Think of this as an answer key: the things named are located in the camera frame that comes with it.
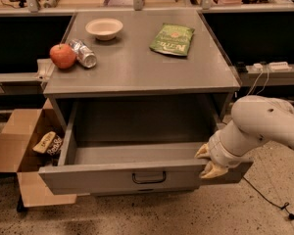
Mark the grey drawer cabinet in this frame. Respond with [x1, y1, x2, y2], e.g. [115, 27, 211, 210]
[42, 9, 242, 198]

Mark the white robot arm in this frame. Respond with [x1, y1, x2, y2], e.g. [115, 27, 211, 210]
[195, 95, 294, 179]

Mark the white power strip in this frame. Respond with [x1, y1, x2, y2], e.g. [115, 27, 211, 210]
[252, 62, 291, 71]

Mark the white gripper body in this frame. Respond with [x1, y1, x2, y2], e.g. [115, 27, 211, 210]
[208, 130, 242, 168]

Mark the brown snack bag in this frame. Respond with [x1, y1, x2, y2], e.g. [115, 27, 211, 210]
[32, 131, 63, 156]

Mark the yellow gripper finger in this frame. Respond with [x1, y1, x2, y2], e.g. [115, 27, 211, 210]
[200, 161, 228, 179]
[195, 144, 210, 159]

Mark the white bowl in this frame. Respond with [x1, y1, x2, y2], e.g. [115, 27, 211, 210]
[85, 18, 123, 41]

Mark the black floor cable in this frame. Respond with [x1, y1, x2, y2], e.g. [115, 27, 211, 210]
[242, 176, 294, 223]

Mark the cardboard box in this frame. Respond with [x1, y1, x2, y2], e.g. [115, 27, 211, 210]
[0, 100, 77, 210]

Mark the red apple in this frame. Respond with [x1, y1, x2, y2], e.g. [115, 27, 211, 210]
[49, 44, 76, 69]

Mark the green chip bag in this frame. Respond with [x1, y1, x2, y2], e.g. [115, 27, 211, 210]
[149, 23, 195, 57]

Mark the grey top drawer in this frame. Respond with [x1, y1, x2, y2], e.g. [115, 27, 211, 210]
[39, 99, 253, 195]

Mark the silver soda can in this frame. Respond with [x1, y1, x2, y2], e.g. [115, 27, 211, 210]
[69, 39, 97, 69]

